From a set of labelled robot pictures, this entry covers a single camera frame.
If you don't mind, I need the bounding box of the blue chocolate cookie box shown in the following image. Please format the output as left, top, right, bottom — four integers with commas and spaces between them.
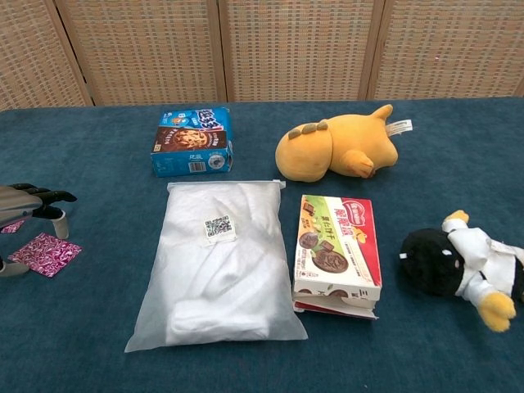
150, 106, 235, 178

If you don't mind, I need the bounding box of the yellow plush dinosaur toy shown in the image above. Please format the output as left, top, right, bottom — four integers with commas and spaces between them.
274, 103, 414, 183

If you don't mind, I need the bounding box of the red white biscuit box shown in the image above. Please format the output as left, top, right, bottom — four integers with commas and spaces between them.
291, 194, 383, 321

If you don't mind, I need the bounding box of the woven rattan folding screen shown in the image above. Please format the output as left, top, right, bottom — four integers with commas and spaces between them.
0, 0, 524, 111

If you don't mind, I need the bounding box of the frosted bag with white garment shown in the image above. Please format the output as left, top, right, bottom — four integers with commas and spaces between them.
124, 179, 309, 354

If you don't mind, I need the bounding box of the black penguin plush toy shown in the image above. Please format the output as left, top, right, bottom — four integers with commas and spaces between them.
400, 210, 524, 333

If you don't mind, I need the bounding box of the blue felt table cover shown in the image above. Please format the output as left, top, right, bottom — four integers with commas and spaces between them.
0, 96, 524, 393

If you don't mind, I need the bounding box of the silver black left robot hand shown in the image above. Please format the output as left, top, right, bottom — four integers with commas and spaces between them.
0, 183, 79, 278

